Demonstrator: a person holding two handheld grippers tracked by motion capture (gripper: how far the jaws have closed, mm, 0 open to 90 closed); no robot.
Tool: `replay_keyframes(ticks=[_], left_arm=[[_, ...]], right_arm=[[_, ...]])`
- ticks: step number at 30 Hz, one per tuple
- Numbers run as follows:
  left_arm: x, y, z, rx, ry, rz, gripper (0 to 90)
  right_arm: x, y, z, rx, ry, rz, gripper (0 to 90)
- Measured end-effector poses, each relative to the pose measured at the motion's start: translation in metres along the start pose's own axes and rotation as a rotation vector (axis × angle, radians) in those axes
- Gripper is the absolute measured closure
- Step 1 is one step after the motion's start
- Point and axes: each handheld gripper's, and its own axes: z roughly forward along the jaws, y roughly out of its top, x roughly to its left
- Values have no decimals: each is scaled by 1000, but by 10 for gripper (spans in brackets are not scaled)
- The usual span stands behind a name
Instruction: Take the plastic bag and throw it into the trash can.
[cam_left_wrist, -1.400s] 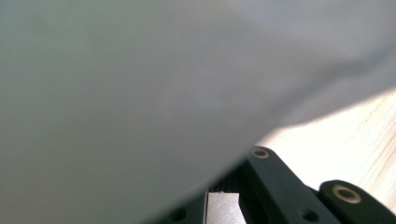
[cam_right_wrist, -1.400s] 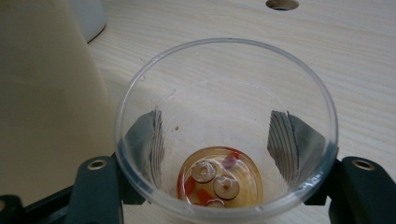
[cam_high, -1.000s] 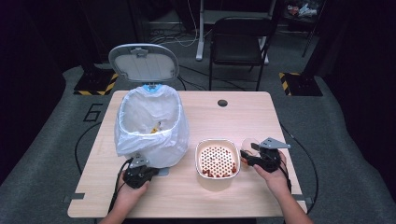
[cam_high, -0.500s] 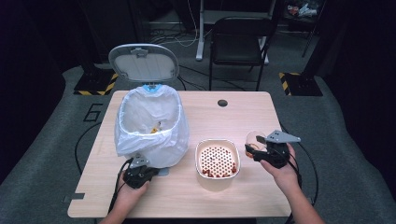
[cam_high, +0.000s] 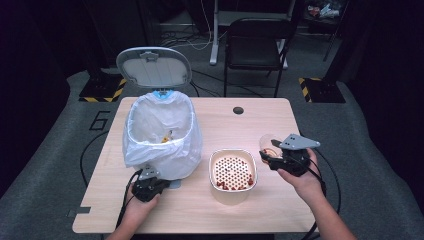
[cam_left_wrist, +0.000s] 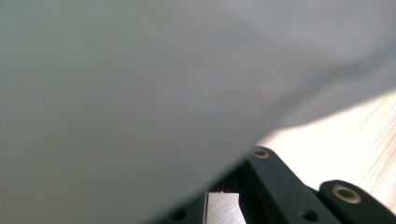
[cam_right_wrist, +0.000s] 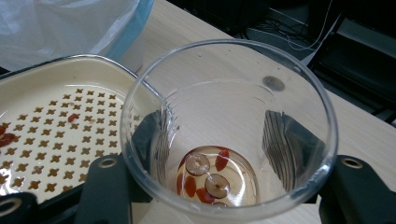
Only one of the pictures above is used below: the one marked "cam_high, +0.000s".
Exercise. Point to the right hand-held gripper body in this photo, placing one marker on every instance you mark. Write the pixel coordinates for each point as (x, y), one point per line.
(293, 160)

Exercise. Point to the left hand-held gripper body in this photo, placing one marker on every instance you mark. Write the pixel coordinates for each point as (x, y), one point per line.
(146, 188)

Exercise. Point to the clear plastic cup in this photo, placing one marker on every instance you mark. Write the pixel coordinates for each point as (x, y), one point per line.
(266, 143)

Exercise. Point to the grey lidded trash can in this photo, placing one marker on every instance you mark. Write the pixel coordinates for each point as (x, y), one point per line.
(153, 68)

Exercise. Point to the person's left hand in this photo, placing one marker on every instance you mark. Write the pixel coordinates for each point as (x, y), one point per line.
(140, 208)

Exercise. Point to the person's right hand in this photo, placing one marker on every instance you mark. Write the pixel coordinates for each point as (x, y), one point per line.
(305, 185)

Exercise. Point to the white trash bag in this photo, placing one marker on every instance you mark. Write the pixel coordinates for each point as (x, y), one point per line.
(160, 160)

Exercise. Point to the yellow scrap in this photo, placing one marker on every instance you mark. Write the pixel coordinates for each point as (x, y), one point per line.
(165, 139)

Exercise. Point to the red food scraps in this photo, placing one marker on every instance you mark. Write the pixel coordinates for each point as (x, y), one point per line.
(222, 185)

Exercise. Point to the hazard-striped stand base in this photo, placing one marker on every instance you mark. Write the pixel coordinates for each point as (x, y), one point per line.
(100, 88)
(321, 90)

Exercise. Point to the black folding chair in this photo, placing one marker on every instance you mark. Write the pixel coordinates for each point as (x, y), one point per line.
(256, 50)
(214, 40)

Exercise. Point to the clutter of packets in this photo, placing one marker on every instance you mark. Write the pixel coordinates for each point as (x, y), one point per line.
(323, 10)

